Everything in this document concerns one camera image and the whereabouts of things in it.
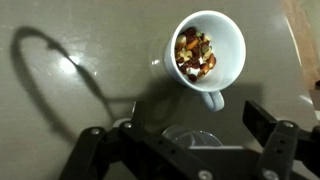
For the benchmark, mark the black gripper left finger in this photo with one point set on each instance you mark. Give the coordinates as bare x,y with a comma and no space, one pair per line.
100,150

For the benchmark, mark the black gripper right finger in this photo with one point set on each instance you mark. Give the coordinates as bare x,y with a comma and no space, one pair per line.
276,150

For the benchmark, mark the white ceramic cup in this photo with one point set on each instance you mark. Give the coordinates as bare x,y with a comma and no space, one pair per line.
226,50

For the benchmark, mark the trail mix pile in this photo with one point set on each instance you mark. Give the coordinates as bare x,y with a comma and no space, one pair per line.
195,55

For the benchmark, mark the clear drinking glass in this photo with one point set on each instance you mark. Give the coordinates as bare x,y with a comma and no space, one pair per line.
191,136

